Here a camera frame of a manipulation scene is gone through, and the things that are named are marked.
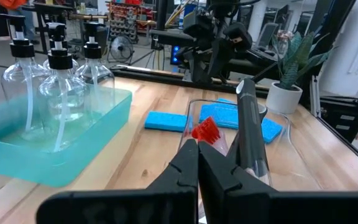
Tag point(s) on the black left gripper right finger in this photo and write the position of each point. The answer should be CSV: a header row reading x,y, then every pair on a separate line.
x,y
259,208

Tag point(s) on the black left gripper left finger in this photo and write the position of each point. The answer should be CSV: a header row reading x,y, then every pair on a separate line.
x,y
135,205

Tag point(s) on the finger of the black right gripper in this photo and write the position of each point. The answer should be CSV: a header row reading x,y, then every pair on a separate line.
x,y
219,56
201,67

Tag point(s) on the blue sponge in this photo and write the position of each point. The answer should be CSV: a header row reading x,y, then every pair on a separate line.
x,y
272,130
219,116
227,101
165,121

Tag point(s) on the clear plastic bin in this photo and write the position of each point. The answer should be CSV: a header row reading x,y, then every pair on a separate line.
x,y
291,168

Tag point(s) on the red bristle dish brush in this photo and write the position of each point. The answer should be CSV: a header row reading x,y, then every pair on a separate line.
x,y
207,130

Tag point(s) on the clear pump soap bottle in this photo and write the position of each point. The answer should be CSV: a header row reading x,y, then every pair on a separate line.
x,y
76,67
22,49
60,59
92,51

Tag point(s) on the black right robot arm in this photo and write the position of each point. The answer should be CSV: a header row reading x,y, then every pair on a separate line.
x,y
259,62

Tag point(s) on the black controller box blue light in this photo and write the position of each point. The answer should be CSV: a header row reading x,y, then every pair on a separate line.
x,y
176,54

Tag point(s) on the grey office chair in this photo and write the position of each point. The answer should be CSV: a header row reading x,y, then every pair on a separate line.
x,y
267,35

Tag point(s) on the shelf with red bins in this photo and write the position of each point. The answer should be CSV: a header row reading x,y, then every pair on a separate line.
x,y
132,15

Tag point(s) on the teal plastic tray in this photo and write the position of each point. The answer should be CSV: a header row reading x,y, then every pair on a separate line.
x,y
73,161

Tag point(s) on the potted plant white pot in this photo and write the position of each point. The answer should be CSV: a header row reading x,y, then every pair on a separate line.
x,y
283,99

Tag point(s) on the black floor fan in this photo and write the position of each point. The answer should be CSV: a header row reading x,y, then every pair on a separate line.
x,y
120,48

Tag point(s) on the black work table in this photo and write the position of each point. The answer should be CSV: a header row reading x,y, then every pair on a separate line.
x,y
51,7

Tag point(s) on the person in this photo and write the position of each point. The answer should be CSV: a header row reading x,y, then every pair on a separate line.
x,y
11,3

